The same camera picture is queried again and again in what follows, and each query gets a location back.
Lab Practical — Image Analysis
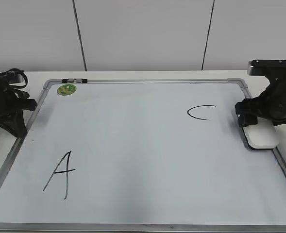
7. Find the white whiteboard eraser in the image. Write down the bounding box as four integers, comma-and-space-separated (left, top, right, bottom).
242, 118, 280, 150

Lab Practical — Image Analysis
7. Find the white whiteboard with grey frame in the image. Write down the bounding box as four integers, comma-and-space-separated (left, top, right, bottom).
0, 79, 286, 233

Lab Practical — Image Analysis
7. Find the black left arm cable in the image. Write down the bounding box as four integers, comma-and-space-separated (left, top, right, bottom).
0, 69, 31, 100

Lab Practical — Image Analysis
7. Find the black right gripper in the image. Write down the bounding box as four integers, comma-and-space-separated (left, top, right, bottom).
235, 73, 286, 128

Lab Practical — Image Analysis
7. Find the round green magnet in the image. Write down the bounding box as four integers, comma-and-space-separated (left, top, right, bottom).
57, 84, 77, 96

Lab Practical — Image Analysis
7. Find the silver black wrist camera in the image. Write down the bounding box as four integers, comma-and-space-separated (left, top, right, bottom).
247, 59, 286, 76

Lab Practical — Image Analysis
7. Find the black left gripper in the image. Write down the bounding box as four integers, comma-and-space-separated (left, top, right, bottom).
0, 68, 37, 138

